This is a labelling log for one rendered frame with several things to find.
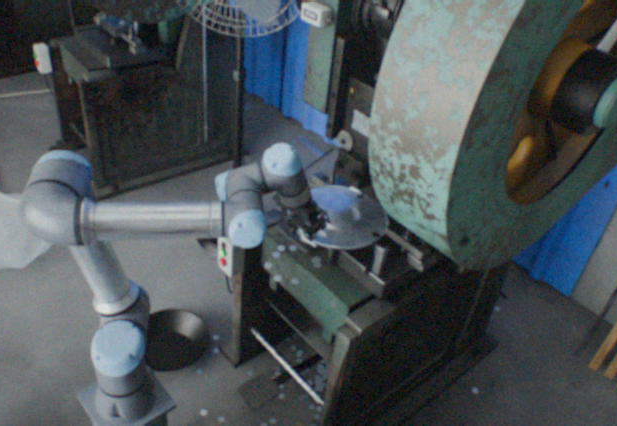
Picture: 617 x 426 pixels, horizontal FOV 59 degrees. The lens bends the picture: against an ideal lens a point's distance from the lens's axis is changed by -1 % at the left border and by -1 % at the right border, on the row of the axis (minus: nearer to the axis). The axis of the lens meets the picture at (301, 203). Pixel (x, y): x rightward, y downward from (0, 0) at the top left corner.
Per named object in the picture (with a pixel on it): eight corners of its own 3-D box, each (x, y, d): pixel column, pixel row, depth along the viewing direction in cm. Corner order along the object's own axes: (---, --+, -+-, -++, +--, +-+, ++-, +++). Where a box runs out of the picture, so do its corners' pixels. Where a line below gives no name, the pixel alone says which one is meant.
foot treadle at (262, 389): (253, 419, 177) (253, 410, 174) (235, 397, 183) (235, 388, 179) (378, 336, 209) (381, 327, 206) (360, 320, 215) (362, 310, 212)
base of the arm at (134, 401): (113, 436, 132) (108, 412, 127) (85, 393, 141) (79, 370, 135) (167, 402, 141) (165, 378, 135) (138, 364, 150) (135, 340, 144)
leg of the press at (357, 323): (331, 483, 173) (380, 278, 120) (307, 456, 180) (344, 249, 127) (496, 348, 224) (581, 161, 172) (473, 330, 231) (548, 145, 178)
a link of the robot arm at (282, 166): (256, 147, 120) (293, 135, 120) (270, 178, 129) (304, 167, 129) (261, 173, 116) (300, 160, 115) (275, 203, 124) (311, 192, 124)
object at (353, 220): (323, 176, 173) (323, 174, 173) (405, 214, 161) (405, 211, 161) (266, 218, 154) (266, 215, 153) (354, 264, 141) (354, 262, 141)
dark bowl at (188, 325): (153, 398, 192) (151, 386, 188) (115, 342, 210) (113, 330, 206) (225, 357, 209) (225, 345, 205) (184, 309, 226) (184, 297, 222)
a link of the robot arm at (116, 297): (107, 358, 140) (8, 188, 107) (114, 314, 152) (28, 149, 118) (153, 348, 140) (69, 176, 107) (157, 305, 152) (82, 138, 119)
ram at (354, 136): (361, 198, 146) (380, 96, 129) (324, 171, 155) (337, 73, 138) (404, 178, 156) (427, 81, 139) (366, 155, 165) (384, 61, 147)
